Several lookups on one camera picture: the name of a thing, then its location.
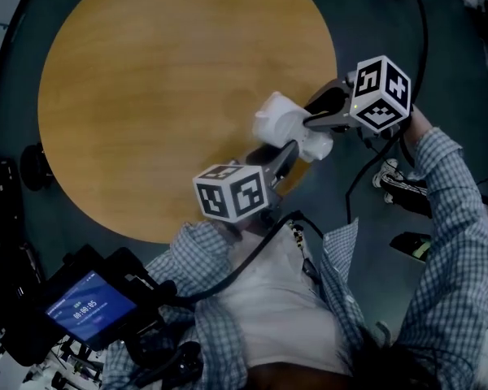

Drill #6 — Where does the black bag with yellow stripe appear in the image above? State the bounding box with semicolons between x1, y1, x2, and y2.
389;231;433;264

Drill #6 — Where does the person's torso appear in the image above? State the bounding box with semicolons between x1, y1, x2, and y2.
101;213;488;390

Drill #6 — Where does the person's right forearm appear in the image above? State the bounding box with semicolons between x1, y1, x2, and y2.
402;106;488;239

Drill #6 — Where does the black case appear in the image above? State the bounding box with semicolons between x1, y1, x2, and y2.
0;158;46;320

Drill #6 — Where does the tablet with blue screen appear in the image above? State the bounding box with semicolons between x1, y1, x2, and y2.
44;270;138;352

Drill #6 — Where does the black equipment rig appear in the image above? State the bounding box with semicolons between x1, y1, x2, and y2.
7;244;207;390

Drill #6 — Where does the beaded lanyard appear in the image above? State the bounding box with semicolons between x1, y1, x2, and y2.
288;217;314;275

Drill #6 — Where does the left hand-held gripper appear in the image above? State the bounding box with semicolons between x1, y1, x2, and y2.
193;141;300;223

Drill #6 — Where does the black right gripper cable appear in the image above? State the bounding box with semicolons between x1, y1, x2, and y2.
344;130;416;223

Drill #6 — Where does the person's left forearm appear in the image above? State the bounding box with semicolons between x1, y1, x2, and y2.
168;216;272;286

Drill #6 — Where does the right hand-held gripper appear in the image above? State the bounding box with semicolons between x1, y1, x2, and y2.
303;54;412;140

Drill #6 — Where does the black round base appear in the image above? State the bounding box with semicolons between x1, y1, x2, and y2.
20;143;53;191

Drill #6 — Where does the thick black gripper cable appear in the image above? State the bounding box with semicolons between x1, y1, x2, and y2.
172;210;325;305

